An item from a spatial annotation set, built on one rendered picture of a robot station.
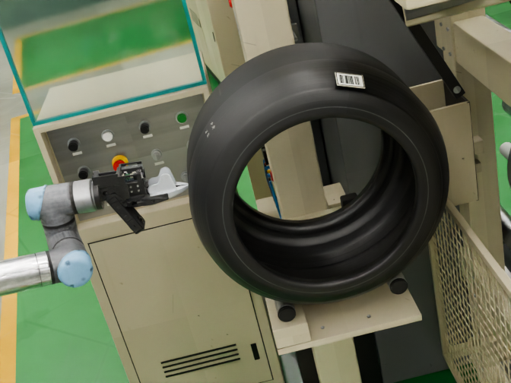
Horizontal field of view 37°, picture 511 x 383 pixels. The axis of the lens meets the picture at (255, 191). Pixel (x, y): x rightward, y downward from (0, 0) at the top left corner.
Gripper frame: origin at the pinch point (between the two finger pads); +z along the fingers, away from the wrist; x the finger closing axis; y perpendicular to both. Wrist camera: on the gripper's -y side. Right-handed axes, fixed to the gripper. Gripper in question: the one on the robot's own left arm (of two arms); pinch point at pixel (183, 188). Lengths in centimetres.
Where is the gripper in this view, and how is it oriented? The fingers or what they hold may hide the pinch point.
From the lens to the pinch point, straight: 176.4
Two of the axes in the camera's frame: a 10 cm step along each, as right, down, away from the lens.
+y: -1.2, -8.8, -4.6
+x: -1.1, -4.5, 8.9
